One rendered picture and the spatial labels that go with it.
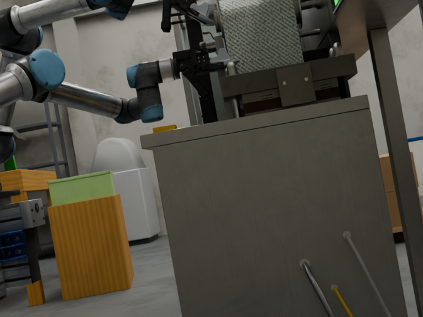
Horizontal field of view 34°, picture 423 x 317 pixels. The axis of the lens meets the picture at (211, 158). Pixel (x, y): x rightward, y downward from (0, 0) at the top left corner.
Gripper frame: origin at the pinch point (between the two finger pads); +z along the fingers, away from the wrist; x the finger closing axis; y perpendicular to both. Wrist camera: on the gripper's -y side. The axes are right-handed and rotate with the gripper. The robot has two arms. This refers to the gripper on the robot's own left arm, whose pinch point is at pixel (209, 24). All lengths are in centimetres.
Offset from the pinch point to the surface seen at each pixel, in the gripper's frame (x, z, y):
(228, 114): 3.7, 20.0, -22.5
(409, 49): 713, 148, 211
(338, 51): -22.1, 40.5, 8.2
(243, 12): -4.4, 8.4, 7.8
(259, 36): -4.4, 16.7, 3.9
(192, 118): 98, 1, -28
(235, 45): -4.4, 11.5, -2.5
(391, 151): 9, 74, -6
